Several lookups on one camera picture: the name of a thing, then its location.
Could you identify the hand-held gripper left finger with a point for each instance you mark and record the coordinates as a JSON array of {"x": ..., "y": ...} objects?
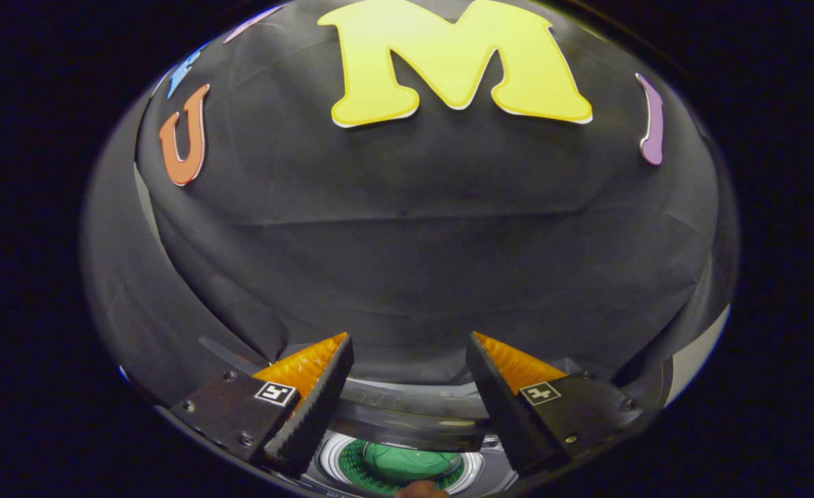
[{"x": 317, "y": 408}]

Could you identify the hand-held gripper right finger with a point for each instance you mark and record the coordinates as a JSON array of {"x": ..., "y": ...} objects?
[{"x": 500, "y": 408}]

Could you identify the black backdrop cloth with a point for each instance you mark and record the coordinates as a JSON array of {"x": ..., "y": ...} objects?
[{"x": 413, "y": 242}]

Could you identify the green polo shirt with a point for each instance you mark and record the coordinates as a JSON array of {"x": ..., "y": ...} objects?
[{"x": 406, "y": 462}]

